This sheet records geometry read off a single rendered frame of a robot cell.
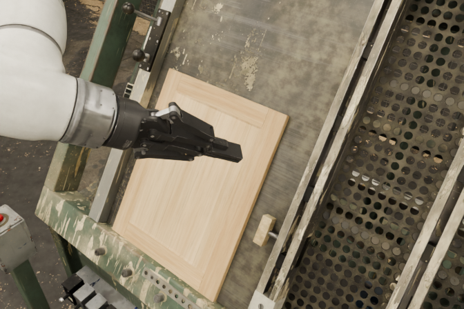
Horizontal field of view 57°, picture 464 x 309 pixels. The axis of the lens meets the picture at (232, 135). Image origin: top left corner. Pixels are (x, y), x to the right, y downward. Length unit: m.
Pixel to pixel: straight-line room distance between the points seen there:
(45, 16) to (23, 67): 0.11
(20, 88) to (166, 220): 0.88
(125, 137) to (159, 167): 0.77
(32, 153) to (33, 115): 2.92
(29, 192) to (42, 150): 0.45
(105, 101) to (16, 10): 0.17
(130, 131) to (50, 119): 0.11
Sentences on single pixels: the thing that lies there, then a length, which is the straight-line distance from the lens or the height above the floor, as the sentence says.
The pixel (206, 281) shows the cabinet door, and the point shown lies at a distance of 1.30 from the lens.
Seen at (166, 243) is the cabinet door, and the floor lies 0.95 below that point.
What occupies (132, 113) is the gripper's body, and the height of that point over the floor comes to 1.66.
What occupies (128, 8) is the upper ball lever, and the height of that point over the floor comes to 1.53.
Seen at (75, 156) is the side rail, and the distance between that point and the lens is 1.67.
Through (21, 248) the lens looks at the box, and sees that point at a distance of 1.66.
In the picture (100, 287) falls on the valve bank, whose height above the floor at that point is 0.74.
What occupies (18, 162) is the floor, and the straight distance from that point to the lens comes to 3.44.
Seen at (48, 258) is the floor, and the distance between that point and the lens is 2.71.
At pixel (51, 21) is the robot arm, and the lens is 0.66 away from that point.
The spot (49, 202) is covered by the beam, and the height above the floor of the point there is 0.88.
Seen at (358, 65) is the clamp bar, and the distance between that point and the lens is 1.07.
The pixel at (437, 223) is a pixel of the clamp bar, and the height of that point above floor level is 1.29.
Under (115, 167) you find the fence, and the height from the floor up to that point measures 1.07.
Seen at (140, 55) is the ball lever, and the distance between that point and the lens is 1.30.
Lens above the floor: 2.00
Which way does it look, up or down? 37 degrees down
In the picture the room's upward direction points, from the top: straight up
